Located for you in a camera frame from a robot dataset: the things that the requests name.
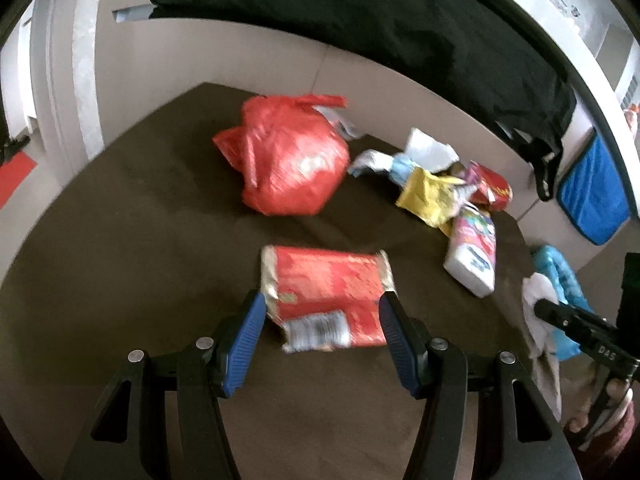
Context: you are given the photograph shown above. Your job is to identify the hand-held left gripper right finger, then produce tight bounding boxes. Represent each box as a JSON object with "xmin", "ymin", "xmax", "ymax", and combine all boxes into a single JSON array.
[{"xmin": 377, "ymin": 290, "xmax": 583, "ymax": 480}]

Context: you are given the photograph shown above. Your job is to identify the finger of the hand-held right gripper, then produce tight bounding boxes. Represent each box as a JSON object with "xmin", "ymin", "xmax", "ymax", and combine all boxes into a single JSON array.
[{"xmin": 534, "ymin": 299, "xmax": 640, "ymax": 386}]

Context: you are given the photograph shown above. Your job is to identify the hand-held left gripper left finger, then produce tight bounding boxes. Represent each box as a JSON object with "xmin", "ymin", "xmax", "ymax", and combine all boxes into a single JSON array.
[{"xmin": 62, "ymin": 290, "xmax": 268, "ymax": 480}]

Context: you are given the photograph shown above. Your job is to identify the white cloth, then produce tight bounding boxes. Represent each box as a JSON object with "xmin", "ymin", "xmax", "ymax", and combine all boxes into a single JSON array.
[{"xmin": 522, "ymin": 272, "xmax": 566, "ymax": 421}]

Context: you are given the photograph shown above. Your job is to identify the blue plastic bag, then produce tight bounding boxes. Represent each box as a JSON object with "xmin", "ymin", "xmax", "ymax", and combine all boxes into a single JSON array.
[{"xmin": 532, "ymin": 245, "xmax": 596, "ymax": 361}]

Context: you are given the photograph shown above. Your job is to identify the red foil snack wrapper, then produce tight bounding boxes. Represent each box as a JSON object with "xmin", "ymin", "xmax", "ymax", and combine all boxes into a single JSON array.
[{"xmin": 260, "ymin": 245, "xmax": 398, "ymax": 353}]

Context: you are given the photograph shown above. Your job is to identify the red yellow snack packet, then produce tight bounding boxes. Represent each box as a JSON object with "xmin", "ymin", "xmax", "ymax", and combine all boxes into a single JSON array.
[{"xmin": 462, "ymin": 160, "xmax": 514, "ymax": 211}]

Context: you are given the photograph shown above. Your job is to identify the person's right forearm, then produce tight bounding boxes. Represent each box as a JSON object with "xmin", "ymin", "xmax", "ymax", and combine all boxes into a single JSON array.
[{"xmin": 575, "ymin": 405, "xmax": 640, "ymax": 480}]

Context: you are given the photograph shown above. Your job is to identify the person's right hand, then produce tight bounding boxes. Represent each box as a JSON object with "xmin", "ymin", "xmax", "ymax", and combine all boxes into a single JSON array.
[{"xmin": 565, "ymin": 379, "xmax": 640, "ymax": 441}]

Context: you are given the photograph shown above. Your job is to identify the blue padded bag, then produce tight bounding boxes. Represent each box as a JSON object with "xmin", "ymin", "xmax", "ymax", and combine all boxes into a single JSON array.
[{"xmin": 557, "ymin": 132, "xmax": 631, "ymax": 247}]

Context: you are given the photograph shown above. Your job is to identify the yellow snack wrapper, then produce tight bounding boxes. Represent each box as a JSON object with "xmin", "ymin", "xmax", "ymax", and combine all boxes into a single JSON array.
[{"xmin": 395, "ymin": 167, "xmax": 468, "ymax": 236}]

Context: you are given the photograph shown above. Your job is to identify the light blue crumpled wrapper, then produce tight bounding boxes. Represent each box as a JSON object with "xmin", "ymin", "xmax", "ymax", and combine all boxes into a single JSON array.
[{"xmin": 347, "ymin": 150, "xmax": 416, "ymax": 186}]

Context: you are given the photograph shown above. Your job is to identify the red plastic bag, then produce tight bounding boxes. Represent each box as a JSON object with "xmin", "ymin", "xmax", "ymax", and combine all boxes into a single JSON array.
[{"xmin": 212, "ymin": 94, "xmax": 351, "ymax": 217}]

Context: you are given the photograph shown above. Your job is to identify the white crumpled paper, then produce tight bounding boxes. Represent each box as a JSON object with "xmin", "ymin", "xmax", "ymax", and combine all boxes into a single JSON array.
[{"xmin": 402, "ymin": 127, "xmax": 458, "ymax": 173}]

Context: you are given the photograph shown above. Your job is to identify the white plastic wrapper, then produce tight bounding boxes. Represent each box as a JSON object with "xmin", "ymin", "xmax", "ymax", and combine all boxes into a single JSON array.
[{"xmin": 315, "ymin": 105, "xmax": 368, "ymax": 141}]

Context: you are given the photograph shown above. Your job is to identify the red floor mat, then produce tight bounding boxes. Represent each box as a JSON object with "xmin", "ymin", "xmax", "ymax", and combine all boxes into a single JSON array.
[{"xmin": 0, "ymin": 152, "xmax": 37, "ymax": 211}]

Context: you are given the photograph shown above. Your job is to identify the black cloth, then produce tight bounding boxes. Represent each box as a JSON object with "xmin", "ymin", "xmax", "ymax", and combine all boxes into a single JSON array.
[{"xmin": 147, "ymin": 0, "xmax": 578, "ymax": 202}]

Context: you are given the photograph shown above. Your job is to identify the grey bracket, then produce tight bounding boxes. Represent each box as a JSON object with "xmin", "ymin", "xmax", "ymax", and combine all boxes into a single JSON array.
[{"xmin": 112, "ymin": 4, "xmax": 152, "ymax": 24}]

